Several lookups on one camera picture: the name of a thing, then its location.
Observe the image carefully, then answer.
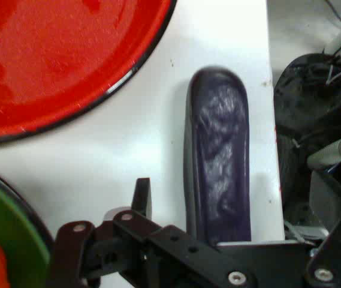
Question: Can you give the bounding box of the black machine base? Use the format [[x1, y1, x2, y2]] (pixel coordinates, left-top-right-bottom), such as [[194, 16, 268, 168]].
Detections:
[[273, 53, 341, 229]]

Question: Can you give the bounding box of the dark purple eggplant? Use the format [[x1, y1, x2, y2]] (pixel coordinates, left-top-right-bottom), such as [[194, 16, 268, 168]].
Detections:
[[183, 67, 252, 244]]

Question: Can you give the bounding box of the green plate with black rim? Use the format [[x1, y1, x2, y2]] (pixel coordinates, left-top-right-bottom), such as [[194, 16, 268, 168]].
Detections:
[[0, 163, 55, 288]]

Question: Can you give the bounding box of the red plate with black rim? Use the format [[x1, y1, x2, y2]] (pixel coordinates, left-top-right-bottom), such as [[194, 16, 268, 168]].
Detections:
[[0, 0, 178, 145]]

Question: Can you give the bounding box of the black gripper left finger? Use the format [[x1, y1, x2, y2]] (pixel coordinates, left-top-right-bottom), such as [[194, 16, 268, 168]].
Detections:
[[49, 178, 162, 288]]

